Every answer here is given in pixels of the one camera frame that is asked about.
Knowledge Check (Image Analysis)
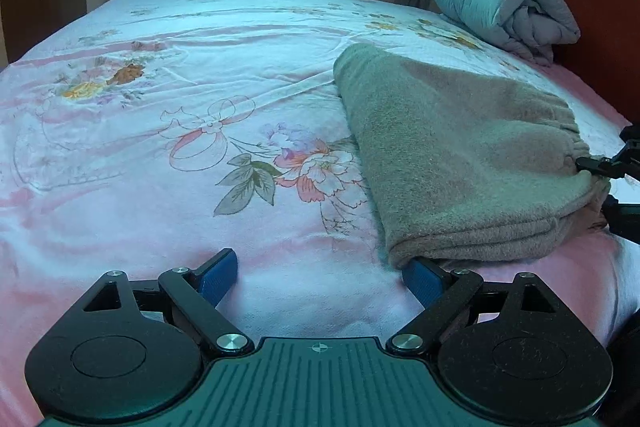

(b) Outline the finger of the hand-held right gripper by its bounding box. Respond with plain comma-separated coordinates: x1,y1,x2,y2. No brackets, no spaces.
575,141,640,182
601,193,640,244

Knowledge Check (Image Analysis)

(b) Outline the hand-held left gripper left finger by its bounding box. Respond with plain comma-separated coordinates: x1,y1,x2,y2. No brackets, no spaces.
80,248,256,356

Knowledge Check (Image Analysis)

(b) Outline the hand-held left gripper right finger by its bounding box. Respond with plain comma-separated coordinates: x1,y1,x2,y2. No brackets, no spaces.
386,257,572,356

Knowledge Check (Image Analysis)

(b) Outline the red-brown wooden headboard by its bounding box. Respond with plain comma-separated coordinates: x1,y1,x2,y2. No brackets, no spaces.
509,0,640,124

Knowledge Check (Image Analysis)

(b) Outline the rolled grey quilt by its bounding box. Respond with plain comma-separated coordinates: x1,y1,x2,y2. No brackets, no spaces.
430,0,582,66

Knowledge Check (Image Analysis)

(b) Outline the bed with floral pink sheet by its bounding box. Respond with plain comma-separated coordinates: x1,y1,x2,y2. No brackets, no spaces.
0,0,640,427

